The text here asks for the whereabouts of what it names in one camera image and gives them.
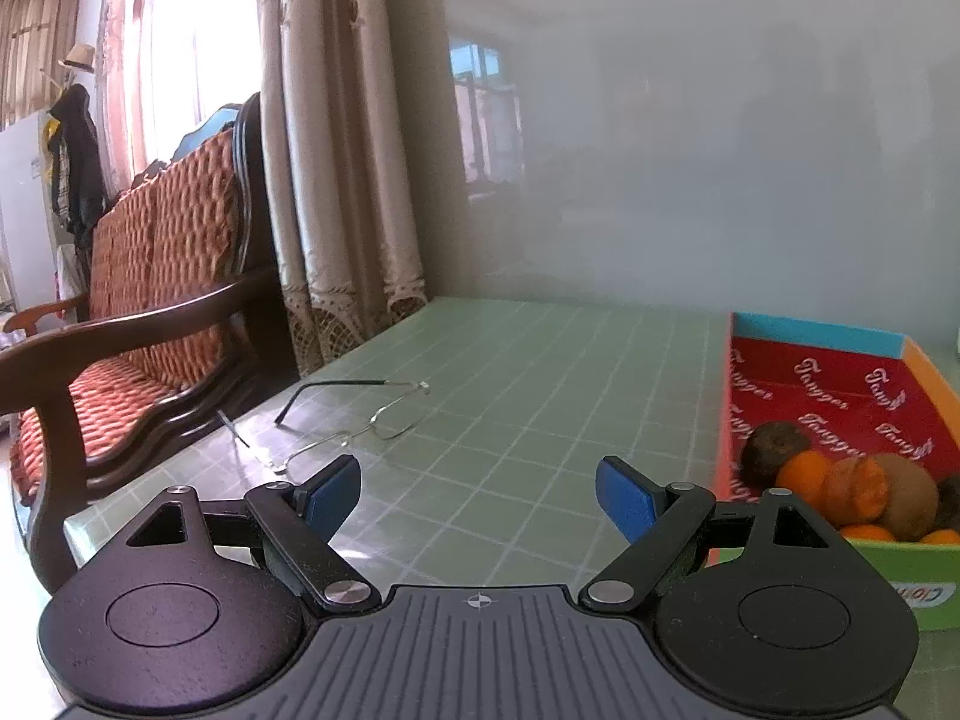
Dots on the sheer pink curtain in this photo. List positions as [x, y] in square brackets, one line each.
[150, 30]

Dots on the beige embroidered curtain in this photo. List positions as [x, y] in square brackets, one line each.
[337, 165]

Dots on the green checked tablecloth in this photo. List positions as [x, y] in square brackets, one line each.
[525, 405]

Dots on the dark brown round fruit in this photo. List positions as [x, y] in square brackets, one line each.
[950, 502]
[769, 454]

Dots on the white refrigerator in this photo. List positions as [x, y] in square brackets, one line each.
[22, 217]

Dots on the peeled tangerine piece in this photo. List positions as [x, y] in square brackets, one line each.
[855, 487]

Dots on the orange tangerine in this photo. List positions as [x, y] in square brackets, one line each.
[799, 476]
[868, 532]
[941, 538]

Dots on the brown kiwi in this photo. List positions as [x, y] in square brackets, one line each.
[911, 495]

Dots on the dark hanging clothes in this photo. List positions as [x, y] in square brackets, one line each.
[75, 157]

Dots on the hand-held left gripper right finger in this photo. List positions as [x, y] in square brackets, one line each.
[630, 499]

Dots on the straw hat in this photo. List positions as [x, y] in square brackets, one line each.
[77, 56]

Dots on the colourful cardboard box red lining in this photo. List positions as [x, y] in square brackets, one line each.
[825, 382]

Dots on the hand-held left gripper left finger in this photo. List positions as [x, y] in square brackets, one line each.
[334, 499]

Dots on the thin metal eyeglasses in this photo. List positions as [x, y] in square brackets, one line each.
[401, 412]

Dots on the dark wooden sofa orange cushions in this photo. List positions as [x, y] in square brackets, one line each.
[172, 240]

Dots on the brown wooden armchair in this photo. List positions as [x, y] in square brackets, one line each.
[45, 313]

